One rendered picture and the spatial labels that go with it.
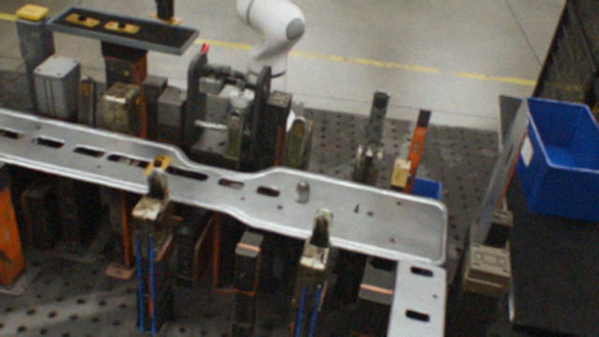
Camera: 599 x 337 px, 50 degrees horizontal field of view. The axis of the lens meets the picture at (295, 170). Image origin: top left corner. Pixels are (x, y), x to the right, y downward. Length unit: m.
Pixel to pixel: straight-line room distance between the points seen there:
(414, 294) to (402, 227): 0.19
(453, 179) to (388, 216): 0.74
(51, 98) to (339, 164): 0.92
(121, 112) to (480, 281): 0.92
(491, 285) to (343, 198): 0.38
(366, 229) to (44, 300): 0.78
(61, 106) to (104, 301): 0.49
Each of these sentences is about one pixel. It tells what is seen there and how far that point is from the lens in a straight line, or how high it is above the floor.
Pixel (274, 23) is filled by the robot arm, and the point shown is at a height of 1.18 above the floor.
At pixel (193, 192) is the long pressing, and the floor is 1.00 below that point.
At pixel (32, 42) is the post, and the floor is 1.08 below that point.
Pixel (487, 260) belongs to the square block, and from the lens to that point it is 1.31.
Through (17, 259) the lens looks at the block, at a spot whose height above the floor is 0.76.
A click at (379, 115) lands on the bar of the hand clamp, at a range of 1.47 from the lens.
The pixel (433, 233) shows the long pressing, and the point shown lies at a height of 1.00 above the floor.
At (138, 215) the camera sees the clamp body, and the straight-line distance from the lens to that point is 1.32.
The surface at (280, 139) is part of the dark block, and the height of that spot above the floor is 1.02.
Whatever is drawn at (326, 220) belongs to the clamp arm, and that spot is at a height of 1.11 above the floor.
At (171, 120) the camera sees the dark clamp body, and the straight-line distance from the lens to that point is 1.62.
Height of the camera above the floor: 1.89
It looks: 36 degrees down
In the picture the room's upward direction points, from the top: 7 degrees clockwise
